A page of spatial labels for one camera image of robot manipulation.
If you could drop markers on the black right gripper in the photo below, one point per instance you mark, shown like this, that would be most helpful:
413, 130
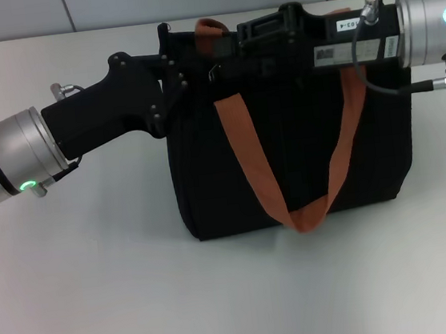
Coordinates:
297, 41

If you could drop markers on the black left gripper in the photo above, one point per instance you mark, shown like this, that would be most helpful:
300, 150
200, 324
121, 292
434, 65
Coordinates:
111, 103

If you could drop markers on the silver zipper pull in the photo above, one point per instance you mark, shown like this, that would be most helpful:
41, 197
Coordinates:
215, 72

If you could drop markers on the silver plug connector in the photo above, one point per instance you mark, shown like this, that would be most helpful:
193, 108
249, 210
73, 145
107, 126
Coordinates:
62, 89

